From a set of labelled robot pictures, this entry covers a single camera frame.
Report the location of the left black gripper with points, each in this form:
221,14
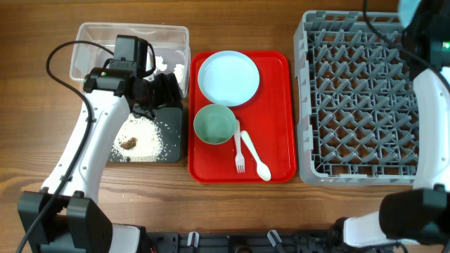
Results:
170,91

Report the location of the white tissue ball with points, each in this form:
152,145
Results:
160,65

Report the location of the white tissue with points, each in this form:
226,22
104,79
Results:
179,72

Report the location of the brown food scrap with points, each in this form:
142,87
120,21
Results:
129,144

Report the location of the white rice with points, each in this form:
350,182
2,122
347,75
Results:
149,141

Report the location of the green bowl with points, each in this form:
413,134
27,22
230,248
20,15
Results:
214,124

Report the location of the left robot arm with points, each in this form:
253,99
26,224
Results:
64,216

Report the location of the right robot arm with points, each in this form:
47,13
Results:
420,215

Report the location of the clear plastic waste bin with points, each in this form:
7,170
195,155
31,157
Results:
169,41

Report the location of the black waste tray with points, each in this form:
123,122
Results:
170,121

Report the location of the grey dishwasher rack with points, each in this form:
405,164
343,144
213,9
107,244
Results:
358,113

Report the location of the light blue plate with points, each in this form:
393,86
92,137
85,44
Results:
228,78

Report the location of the white plastic fork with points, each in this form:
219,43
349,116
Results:
239,158

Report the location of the white plastic spoon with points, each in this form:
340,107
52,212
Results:
262,170

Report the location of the black mounting rail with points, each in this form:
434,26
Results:
299,241

